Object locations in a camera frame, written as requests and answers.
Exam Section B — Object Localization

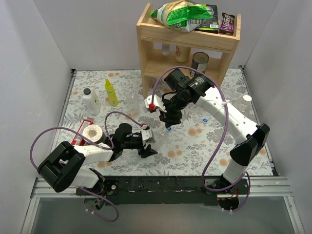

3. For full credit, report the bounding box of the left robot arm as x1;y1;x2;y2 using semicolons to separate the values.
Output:
37;123;157;195

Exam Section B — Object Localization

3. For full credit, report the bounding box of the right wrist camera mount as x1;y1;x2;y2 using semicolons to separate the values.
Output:
144;95;166;112

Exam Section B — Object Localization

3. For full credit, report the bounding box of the white bottle black cap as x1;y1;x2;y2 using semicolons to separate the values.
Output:
82;88;101;115

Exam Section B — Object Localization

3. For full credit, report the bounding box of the yellow squeeze bottle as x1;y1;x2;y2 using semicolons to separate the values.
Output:
104;78;119;106

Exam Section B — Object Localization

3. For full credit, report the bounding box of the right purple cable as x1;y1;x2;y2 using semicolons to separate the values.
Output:
150;66;251;212

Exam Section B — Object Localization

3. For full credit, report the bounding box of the wooden shelf unit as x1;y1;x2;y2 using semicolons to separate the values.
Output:
136;3;241;97

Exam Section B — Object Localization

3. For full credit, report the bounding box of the black can with foil lid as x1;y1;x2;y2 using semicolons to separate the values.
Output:
82;124;106;144

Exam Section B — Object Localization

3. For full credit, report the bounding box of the black green box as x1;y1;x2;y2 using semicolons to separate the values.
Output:
195;4;219;34

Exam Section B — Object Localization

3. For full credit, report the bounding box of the green chip bag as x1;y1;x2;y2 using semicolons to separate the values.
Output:
150;0;212;32

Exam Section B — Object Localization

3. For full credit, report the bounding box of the clear square juice bottle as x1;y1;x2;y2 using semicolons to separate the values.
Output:
232;97;252;117

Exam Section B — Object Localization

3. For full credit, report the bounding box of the red flat box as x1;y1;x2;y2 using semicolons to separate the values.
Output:
71;119;94;146

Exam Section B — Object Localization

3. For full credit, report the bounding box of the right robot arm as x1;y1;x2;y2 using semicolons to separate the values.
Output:
159;66;270;194

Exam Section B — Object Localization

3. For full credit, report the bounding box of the cream bottle on shelf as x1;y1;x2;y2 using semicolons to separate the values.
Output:
175;45;191;63

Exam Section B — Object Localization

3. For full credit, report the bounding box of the small clear bottle on shelf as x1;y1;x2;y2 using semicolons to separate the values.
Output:
162;43;170;56

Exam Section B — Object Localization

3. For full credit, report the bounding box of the dark chocolate bar pack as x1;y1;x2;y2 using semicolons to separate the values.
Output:
219;13;235;36

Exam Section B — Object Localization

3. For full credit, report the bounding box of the tin can on shelf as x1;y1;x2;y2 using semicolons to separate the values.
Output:
191;52;209;73

